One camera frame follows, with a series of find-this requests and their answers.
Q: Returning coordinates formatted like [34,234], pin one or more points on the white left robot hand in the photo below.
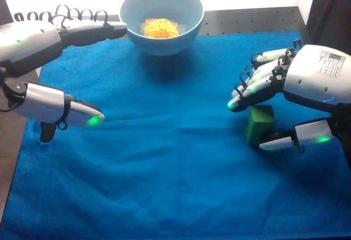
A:
[27,39]

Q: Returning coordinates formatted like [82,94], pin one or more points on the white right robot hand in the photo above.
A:
[310,69]

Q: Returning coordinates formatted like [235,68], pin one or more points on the green block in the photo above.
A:
[257,124]

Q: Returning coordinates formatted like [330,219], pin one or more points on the yellow studded square pad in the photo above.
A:
[160,28]

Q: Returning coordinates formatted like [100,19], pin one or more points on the dark curtain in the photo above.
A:
[331,9]

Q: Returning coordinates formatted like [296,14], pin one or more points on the light blue bowl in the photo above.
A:
[164,45]

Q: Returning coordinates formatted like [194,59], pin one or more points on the blue cloth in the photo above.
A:
[164,168]

